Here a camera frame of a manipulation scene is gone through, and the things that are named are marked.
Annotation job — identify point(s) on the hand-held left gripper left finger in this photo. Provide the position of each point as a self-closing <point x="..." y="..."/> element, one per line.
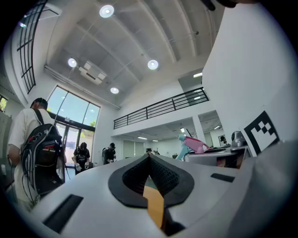
<point x="116" y="188"/>

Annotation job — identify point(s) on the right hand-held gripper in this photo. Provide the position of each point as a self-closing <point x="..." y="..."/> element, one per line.
<point x="244" y="81"/>

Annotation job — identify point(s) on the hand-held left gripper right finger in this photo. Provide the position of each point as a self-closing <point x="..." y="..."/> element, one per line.
<point x="184" y="186"/>

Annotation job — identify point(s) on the pink and teal tool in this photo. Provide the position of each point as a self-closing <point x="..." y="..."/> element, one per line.
<point x="194" y="143"/>

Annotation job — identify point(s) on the black balcony railing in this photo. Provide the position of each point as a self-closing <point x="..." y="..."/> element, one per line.
<point x="173" y="105"/>
<point x="31" y="65"/>

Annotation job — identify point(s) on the glass entrance door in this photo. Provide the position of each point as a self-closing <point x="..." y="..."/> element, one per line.
<point x="69" y="139"/>

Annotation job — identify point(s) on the black backpack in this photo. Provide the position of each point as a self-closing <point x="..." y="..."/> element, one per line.
<point x="46" y="151"/>

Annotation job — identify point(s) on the large glass window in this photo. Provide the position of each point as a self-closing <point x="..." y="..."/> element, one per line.
<point x="74" y="107"/>

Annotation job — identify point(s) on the round ceiling light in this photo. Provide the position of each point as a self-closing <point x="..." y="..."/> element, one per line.
<point x="114" y="90"/>
<point x="106" y="11"/>
<point x="152" y="64"/>
<point x="72" y="62"/>

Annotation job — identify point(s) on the white ceiling air conditioner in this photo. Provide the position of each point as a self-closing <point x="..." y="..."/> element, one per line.
<point x="92" y="73"/>

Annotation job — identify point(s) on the dark framed side window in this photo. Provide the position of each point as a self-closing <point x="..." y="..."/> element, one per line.
<point x="3" y="103"/>

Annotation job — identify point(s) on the black head-worn camera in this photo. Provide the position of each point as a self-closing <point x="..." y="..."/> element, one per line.
<point x="209" y="4"/>

